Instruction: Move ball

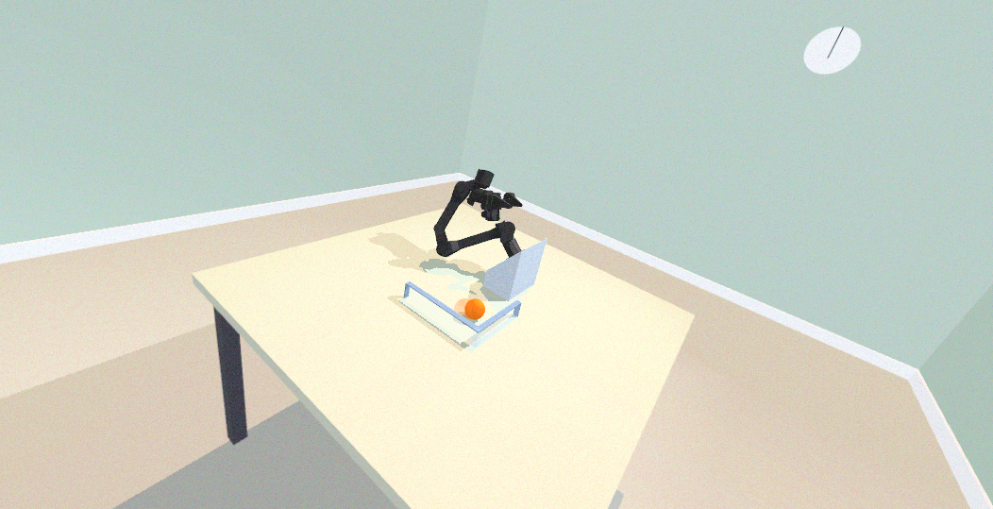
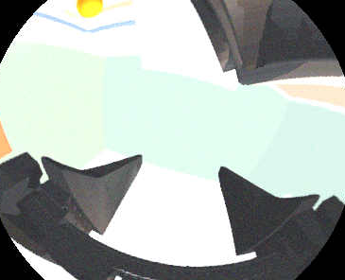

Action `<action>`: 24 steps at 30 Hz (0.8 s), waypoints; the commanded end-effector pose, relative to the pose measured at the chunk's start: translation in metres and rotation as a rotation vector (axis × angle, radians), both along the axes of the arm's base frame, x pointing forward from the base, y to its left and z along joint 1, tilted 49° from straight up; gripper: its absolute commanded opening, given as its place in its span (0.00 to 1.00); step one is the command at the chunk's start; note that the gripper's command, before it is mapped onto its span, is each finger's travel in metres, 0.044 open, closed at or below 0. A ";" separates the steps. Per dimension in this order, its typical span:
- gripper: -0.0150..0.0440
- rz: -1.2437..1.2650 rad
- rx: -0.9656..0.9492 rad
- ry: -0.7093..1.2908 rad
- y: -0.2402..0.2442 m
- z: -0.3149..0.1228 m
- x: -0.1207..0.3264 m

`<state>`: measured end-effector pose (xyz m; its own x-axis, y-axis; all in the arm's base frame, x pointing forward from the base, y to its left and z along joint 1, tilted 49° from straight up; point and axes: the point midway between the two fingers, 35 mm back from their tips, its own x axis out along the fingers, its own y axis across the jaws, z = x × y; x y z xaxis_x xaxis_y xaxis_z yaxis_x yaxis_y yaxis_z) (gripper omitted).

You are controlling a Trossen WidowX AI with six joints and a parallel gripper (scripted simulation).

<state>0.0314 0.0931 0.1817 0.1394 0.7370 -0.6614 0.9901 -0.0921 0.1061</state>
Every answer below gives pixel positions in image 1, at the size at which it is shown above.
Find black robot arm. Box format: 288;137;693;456
433;169;522;260

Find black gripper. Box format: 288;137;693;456
480;190;523;211

